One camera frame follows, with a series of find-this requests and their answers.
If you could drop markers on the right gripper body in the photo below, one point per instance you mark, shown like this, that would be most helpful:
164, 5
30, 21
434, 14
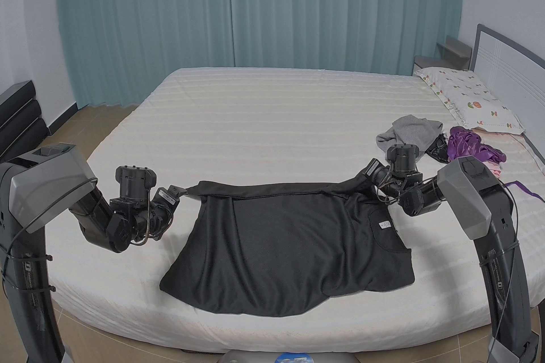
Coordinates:
385, 184

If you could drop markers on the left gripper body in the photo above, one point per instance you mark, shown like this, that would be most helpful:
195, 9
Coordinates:
159, 223

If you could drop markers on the black T-shirt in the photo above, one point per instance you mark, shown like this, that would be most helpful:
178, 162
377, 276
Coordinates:
276, 246

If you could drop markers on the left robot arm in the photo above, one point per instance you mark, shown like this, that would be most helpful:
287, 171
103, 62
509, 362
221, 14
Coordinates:
42, 182

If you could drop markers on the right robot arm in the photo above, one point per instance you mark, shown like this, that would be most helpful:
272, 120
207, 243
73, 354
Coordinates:
468, 191

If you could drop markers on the bed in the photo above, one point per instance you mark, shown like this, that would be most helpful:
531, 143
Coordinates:
276, 119

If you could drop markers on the grey garment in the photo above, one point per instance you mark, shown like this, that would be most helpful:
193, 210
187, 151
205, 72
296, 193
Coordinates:
413, 131

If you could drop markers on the black shiny garment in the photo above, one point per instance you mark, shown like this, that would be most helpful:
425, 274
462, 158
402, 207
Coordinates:
438, 148

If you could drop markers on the purple satin garment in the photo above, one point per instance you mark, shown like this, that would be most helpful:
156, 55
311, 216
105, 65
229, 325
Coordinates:
464, 144

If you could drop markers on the pink garment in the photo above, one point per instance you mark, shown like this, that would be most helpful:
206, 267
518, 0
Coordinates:
494, 170

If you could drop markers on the white printed pillow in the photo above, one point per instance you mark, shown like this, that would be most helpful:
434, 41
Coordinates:
472, 97

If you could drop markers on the grey bedside table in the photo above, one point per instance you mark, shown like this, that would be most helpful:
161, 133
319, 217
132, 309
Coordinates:
451, 55

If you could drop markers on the black chest of drawers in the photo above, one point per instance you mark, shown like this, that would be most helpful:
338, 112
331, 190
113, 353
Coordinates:
21, 119

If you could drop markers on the blue-green curtain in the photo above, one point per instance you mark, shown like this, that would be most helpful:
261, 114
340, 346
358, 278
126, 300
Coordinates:
170, 12

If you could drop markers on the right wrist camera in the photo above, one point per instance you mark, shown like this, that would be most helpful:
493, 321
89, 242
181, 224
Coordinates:
374, 170

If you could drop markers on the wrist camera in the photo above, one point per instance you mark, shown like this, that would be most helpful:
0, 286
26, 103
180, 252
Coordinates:
374, 170
167, 196

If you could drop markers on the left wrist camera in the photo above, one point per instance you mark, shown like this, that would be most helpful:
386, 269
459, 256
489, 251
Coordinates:
167, 196

